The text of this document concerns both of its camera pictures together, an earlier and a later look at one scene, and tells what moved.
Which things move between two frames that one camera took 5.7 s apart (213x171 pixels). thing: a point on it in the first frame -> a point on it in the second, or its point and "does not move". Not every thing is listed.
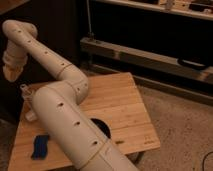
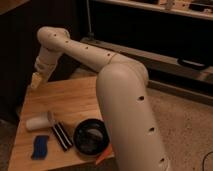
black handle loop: [193, 64] does not move
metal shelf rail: [190, 69] does not move
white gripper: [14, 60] -> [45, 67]
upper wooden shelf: [201, 9] does not move
